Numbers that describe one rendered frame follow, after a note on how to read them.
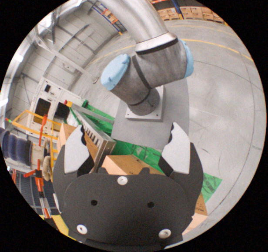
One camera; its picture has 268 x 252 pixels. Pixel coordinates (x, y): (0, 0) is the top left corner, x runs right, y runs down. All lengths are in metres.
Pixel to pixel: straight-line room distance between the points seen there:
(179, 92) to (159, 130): 0.25
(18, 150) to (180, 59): 1.03
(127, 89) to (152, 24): 0.22
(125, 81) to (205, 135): 1.14
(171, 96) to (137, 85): 0.28
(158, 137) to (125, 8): 0.52
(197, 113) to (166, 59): 1.10
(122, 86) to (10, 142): 0.91
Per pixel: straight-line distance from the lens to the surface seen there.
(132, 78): 0.29
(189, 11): 6.43
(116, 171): 0.89
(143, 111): 0.42
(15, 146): 0.89
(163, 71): 0.27
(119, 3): 0.27
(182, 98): 0.51
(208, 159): 1.26
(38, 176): 0.71
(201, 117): 1.28
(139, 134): 0.50
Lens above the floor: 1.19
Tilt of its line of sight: 52 degrees down
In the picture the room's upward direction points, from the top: 60 degrees counter-clockwise
